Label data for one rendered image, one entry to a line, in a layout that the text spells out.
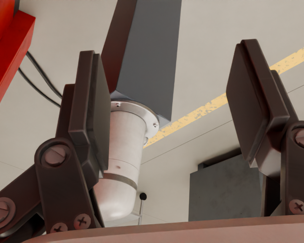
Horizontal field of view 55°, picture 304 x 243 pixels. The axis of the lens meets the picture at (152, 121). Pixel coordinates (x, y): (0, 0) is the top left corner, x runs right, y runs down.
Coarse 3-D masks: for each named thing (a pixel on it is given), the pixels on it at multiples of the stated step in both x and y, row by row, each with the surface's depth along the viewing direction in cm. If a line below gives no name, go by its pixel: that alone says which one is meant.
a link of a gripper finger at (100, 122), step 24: (96, 72) 11; (72, 96) 11; (96, 96) 10; (72, 120) 9; (96, 120) 10; (96, 144) 10; (96, 168) 10; (0, 192) 9; (24, 192) 9; (0, 216) 8; (24, 216) 8
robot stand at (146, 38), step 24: (120, 0) 110; (144, 0) 94; (168, 0) 104; (120, 24) 94; (144, 24) 88; (168, 24) 97; (120, 48) 82; (144, 48) 83; (168, 48) 91; (120, 72) 73; (144, 72) 79; (168, 72) 86; (120, 96) 72; (144, 96) 75; (168, 96) 82; (168, 120) 78
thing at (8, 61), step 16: (16, 16) 171; (32, 16) 176; (16, 32) 166; (32, 32) 185; (0, 48) 156; (16, 48) 160; (0, 64) 152; (16, 64) 172; (0, 80) 147; (0, 96) 161
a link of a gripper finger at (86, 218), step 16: (48, 144) 9; (64, 144) 9; (48, 160) 9; (64, 160) 9; (48, 176) 8; (64, 176) 8; (80, 176) 8; (48, 192) 8; (64, 192) 8; (80, 192) 8; (48, 208) 8; (64, 208) 8; (80, 208) 8; (96, 208) 10; (48, 224) 7; (64, 224) 7; (80, 224) 7; (96, 224) 8
